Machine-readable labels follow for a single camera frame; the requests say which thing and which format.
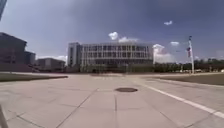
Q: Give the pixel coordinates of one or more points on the large pale windowed building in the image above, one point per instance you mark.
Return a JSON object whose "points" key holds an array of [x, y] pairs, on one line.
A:
{"points": [[116, 53]]}

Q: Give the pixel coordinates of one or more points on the dark round manhole cover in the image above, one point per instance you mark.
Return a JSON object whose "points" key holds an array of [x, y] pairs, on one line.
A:
{"points": [[126, 89]]}

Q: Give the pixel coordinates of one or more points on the grey stone slab plaza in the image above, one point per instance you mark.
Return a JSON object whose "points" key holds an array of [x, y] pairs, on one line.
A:
{"points": [[100, 106]]}

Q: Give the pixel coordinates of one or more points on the low grey building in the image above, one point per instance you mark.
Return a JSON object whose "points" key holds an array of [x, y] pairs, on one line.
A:
{"points": [[50, 63]]}

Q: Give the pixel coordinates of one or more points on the white painted line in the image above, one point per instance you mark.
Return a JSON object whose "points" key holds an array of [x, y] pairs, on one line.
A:
{"points": [[173, 97]]}

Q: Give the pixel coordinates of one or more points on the row of trees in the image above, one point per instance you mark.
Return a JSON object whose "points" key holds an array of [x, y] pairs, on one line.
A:
{"points": [[186, 66]]}

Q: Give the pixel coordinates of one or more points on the pale pole with flags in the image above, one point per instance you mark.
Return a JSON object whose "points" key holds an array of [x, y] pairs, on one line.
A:
{"points": [[191, 56]]}

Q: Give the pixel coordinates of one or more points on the olive grass strip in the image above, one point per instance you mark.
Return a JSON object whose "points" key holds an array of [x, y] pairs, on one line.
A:
{"points": [[200, 79]]}

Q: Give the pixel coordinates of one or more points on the dark grass patch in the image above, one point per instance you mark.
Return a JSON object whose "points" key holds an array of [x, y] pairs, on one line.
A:
{"points": [[20, 77]]}

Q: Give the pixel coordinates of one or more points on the dark building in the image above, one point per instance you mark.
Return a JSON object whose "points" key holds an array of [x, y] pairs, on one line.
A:
{"points": [[11, 50]]}

